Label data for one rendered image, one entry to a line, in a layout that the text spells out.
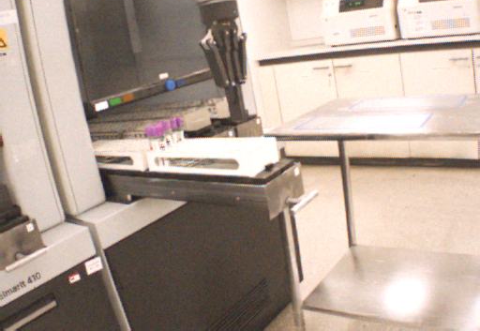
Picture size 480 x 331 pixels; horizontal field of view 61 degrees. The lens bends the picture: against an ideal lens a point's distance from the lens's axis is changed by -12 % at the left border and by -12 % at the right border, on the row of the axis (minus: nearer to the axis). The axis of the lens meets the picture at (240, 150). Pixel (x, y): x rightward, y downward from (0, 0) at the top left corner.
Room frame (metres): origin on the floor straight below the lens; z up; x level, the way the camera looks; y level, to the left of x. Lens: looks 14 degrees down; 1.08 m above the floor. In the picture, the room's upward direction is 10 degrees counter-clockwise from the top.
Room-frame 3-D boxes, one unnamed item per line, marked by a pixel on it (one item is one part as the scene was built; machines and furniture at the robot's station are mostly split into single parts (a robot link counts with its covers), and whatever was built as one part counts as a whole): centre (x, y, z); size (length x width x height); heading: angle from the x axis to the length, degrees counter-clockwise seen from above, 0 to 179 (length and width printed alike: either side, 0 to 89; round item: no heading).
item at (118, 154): (1.16, 0.32, 0.83); 0.30 x 0.10 x 0.06; 51
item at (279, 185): (1.05, 0.18, 0.78); 0.73 x 0.14 x 0.09; 51
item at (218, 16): (0.90, -0.01, 1.11); 0.08 x 0.07 x 0.09; 142
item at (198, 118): (1.39, 0.12, 0.85); 0.12 x 0.02 x 0.06; 141
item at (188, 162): (0.96, 0.07, 0.83); 0.30 x 0.10 x 0.06; 52
